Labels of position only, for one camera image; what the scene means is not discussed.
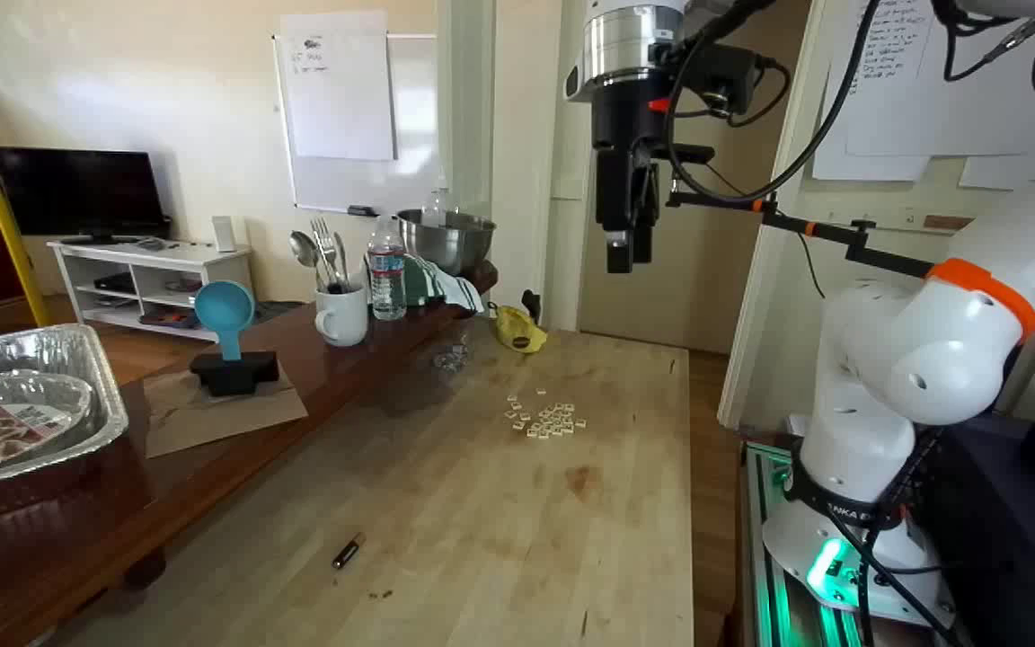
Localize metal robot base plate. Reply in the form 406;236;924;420
761;500;956;625

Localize black scoop stand block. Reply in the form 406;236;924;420
192;352;281;395

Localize aluminium foil tray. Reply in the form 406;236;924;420
0;324;131;481

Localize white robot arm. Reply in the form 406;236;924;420
567;0;1035;506

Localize black equipment case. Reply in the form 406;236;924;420
920;415;1035;647

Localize black marker pen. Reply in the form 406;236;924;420
331;534;364;572

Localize blue measuring scoop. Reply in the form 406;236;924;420
194;280;257;364

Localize yellow sponge cloth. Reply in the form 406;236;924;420
494;305;545;354

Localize white ceramic mug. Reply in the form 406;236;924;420
318;284;370;348

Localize stainless steel mixing bowl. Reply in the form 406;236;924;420
418;211;497;274

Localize white tv shelf unit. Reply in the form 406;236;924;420
52;239;251;341

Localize clear plastic water bottle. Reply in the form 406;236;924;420
366;219;406;320

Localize black flat screen television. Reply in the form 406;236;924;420
0;146;169;239

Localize metal utensils in mug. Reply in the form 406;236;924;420
291;219;345;288

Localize white whiteboard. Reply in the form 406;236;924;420
275;31;439;211

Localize white green cloth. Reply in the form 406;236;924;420
406;254;484;311

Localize white paper flip chart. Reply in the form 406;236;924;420
281;10;392;160

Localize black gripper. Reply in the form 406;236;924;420
594;78;668;274

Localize brown cardboard sheet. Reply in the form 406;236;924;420
143;370;305;455

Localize yellow stick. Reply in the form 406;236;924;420
0;189;52;328

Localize dark wooden side table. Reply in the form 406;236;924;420
0;305;465;647

